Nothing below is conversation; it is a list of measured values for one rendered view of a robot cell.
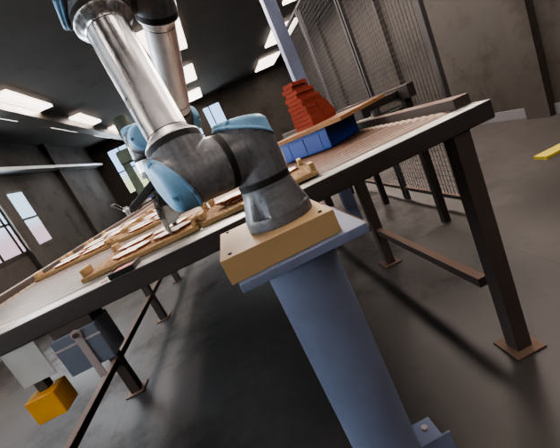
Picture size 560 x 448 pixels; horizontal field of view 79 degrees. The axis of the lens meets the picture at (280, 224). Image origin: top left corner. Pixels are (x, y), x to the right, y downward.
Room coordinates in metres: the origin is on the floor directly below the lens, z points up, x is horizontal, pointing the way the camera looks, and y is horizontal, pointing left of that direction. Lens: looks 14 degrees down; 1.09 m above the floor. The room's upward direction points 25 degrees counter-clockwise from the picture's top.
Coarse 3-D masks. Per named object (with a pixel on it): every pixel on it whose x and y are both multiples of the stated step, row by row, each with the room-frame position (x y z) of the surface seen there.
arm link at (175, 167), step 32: (64, 0) 0.73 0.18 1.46; (96, 0) 0.72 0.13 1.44; (128, 0) 0.79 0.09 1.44; (96, 32) 0.73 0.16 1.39; (128, 32) 0.74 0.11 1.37; (128, 64) 0.70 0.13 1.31; (128, 96) 0.70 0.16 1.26; (160, 96) 0.69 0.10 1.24; (160, 128) 0.67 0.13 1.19; (192, 128) 0.68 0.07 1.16; (160, 160) 0.64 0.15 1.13; (192, 160) 0.64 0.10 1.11; (224, 160) 0.66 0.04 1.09; (160, 192) 0.68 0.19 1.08; (192, 192) 0.63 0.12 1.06; (224, 192) 0.69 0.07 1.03
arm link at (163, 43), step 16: (144, 0) 0.81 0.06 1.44; (160, 0) 0.83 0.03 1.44; (144, 16) 0.85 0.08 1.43; (160, 16) 0.85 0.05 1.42; (176, 16) 0.88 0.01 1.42; (144, 32) 0.91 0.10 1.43; (160, 32) 0.88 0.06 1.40; (176, 32) 0.92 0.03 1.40; (160, 48) 0.91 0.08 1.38; (176, 48) 0.93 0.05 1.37; (160, 64) 0.94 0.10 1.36; (176, 64) 0.95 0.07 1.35; (176, 80) 0.98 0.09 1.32; (176, 96) 1.00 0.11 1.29; (192, 112) 1.10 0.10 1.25
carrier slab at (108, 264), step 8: (208, 208) 1.39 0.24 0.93; (176, 232) 1.12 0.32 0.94; (184, 232) 1.07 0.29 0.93; (192, 232) 1.07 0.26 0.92; (144, 240) 1.29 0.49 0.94; (152, 240) 1.19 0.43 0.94; (160, 240) 1.11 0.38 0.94; (168, 240) 1.07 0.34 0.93; (176, 240) 1.07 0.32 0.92; (144, 248) 1.10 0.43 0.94; (152, 248) 1.07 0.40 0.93; (112, 256) 1.26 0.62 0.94; (128, 256) 1.09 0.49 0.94; (136, 256) 1.07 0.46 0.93; (104, 264) 1.16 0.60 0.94; (112, 264) 1.08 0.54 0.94; (120, 264) 1.07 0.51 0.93; (96, 272) 1.07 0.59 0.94; (104, 272) 1.07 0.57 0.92; (88, 280) 1.07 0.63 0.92
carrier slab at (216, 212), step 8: (304, 168) 1.22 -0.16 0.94; (296, 176) 1.12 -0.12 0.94; (304, 176) 1.06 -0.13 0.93; (312, 176) 1.06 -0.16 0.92; (216, 208) 1.25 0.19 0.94; (224, 208) 1.16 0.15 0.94; (232, 208) 1.08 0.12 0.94; (240, 208) 1.07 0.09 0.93; (208, 216) 1.15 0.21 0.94; (216, 216) 1.07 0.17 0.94; (224, 216) 1.07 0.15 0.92; (200, 224) 1.07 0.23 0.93; (208, 224) 1.07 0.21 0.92
